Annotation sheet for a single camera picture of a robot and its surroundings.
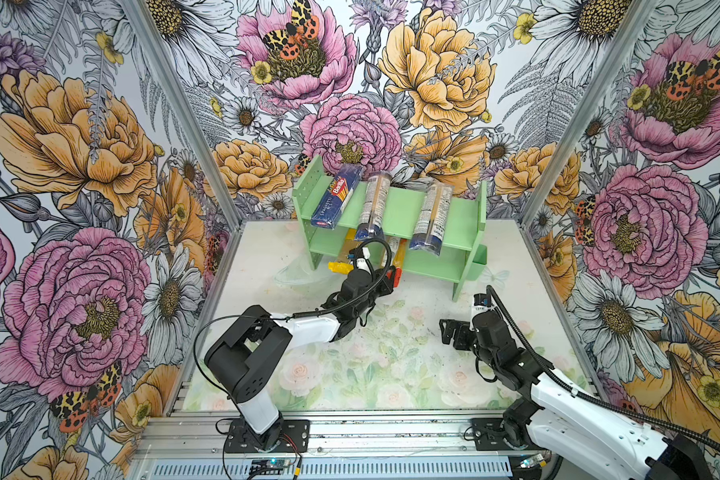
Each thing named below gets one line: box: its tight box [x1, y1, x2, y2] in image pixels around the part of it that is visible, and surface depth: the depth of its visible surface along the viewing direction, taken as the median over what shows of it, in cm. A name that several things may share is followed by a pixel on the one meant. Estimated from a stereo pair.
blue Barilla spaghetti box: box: [311, 164, 364, 230], surface depth 86 cm
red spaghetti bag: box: [386, 238, 409, 288], surface depth 89 cm
